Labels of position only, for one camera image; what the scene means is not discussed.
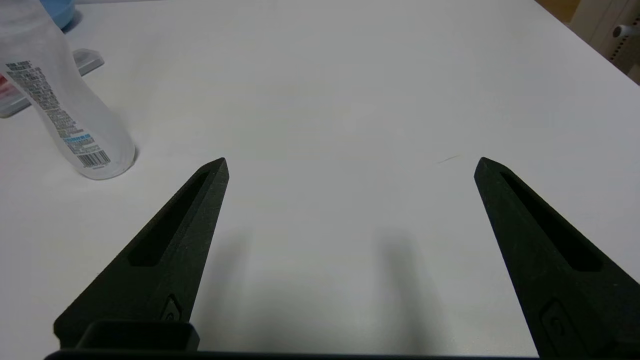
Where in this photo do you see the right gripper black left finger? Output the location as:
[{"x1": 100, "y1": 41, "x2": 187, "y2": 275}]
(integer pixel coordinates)
[{"x1": 54, "y1": 158, "x2": 230, "y2": 349}]

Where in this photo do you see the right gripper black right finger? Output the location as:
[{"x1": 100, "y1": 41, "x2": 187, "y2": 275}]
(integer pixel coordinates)
[{"x1": 474, "y1": 157, "x2": 640, "y2": 360}]

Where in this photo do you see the blue plate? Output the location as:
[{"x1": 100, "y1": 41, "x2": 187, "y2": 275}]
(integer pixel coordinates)
[{"x1": 40, "y1": 0, "x2": 77, "y2": 29}]

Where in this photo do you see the translucent white plastic bottle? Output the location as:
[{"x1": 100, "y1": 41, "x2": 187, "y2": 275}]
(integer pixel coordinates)
[{"x1": 0, "y1": 0, "x2": 136, "y2": 180}]

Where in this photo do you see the white round knob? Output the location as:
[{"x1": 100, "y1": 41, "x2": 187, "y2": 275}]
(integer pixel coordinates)
[{"x1": 613, "y1": 22, "x2": 640, "y2": 40}]

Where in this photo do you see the white shelf unit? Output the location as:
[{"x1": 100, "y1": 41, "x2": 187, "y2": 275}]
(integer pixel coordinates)
[{"x1": 570, "y1": 0, "x2": 640, "y2": 84}]

